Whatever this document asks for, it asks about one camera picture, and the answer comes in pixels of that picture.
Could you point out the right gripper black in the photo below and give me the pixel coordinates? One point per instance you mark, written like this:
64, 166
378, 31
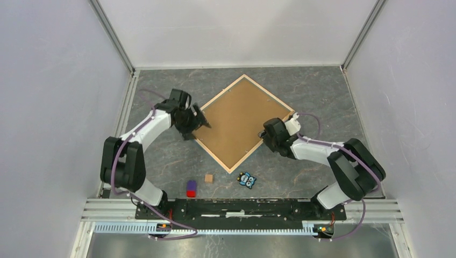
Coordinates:
266, 140

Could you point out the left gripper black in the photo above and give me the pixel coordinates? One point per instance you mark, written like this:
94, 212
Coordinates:
186, 133

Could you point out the brown cardboard backing board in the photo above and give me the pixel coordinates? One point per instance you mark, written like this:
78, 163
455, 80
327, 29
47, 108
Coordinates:
242, 121

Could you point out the wooden picture frame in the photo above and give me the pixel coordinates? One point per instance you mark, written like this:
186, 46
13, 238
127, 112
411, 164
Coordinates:
228, 167

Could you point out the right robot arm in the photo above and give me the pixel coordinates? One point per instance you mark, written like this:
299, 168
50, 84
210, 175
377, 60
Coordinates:
356, 170

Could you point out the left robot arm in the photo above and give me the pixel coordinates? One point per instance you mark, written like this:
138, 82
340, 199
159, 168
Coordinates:
123, 162

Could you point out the blue owl toy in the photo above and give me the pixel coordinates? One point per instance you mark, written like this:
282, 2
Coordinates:
246, 179

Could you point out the small wooden cube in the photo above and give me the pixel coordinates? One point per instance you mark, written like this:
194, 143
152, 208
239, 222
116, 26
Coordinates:
208, 178

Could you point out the purple red toy block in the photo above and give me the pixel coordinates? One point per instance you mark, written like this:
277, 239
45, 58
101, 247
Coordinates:
191, 189

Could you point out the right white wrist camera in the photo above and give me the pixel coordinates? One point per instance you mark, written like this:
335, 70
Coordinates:
292, 124

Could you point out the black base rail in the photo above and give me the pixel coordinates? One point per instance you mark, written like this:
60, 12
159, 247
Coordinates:
186, 218

